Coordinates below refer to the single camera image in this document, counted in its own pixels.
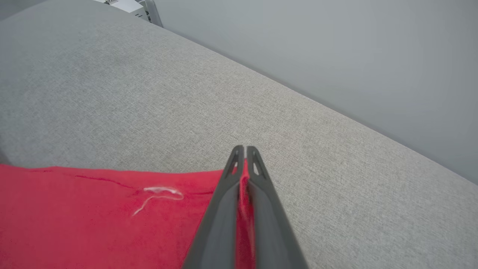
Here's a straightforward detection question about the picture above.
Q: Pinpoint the grey fabric sofa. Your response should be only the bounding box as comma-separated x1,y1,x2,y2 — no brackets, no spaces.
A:
0,0,478,269

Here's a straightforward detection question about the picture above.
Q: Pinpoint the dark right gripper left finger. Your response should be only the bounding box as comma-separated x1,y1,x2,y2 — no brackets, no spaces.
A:
182,145,245,269

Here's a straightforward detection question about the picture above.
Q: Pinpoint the red and white garment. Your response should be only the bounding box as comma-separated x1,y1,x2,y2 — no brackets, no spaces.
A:
0,159,258,269

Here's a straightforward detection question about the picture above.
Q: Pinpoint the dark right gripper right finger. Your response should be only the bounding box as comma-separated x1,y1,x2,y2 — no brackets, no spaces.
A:
246,146,310,269

